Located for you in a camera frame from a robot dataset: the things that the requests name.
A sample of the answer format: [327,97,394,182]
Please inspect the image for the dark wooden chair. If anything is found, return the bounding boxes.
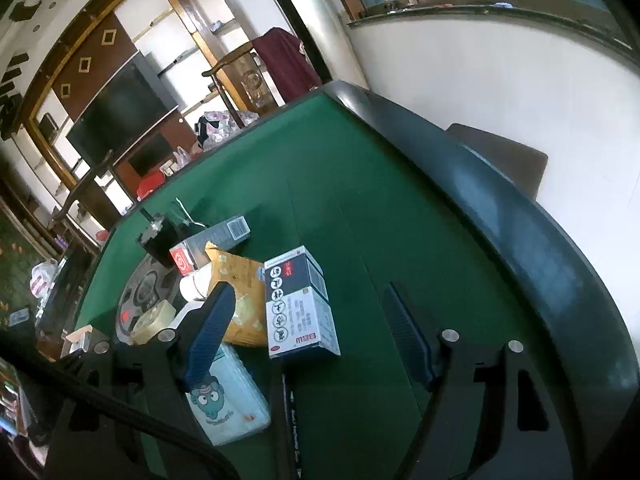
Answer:
[47,150,132,257]

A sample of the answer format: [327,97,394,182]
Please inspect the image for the white and dark medicine box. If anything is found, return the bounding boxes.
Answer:
[263,246,342,359]

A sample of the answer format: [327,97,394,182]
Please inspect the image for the red label white box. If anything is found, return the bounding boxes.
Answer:
[169,241,213,277]

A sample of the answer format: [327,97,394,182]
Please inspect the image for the grey carton box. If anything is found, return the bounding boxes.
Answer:
[192,215,251,253]

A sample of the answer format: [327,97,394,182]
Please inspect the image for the cardboard box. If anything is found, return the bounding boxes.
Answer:
[60,325,97,359]

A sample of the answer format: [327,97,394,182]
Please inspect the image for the brown stool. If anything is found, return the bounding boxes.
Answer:
[444,122,549,202]

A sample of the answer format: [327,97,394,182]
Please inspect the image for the beige tape roll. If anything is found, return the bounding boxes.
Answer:
[131,299,177,345]

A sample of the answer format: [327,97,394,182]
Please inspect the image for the white plastic bag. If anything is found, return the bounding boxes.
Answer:
[30,259,61,301]

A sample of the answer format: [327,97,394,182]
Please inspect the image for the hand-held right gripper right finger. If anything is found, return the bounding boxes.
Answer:
[381,282,577,480]

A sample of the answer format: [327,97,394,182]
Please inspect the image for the black television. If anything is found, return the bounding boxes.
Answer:
[66,62,180,172]

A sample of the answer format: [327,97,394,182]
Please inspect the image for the black printed stick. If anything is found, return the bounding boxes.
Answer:
[280,370,304,480]

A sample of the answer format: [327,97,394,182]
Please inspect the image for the wooden wall cabinet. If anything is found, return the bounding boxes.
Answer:
[10,0,281,211]

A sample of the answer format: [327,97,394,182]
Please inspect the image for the yellow snack bag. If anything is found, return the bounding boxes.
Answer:
[204,241,268,348]

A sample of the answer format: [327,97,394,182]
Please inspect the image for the maroon cloth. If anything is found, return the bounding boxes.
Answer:
[250,27,324,107]

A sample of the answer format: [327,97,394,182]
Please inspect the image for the round grey table hub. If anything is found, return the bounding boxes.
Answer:
[114,254,188,346]

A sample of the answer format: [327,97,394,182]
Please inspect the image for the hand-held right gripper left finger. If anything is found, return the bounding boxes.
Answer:
[42,280,238,480]

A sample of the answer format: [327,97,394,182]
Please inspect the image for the light blue cartoon tissue pack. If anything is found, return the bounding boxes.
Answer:
[186,342,272,447]

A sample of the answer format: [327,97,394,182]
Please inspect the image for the floral bag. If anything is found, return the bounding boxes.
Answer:
[192,109,261,151]

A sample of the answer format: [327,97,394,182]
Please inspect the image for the white bottle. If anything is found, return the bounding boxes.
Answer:
[179,265,215,301]

